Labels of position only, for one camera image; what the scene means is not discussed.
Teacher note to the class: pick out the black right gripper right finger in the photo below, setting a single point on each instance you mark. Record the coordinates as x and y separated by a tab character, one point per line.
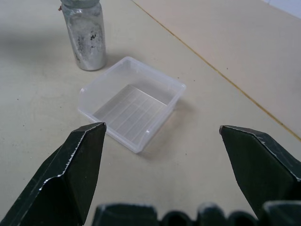
258	169

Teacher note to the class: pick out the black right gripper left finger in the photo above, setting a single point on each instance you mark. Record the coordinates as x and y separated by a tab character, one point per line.
70	179

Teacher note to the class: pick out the clear plastic square container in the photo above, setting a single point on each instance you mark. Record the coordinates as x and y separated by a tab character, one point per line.
134	106

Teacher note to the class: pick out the glass jar with white powder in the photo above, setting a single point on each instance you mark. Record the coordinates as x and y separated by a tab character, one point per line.
85	37

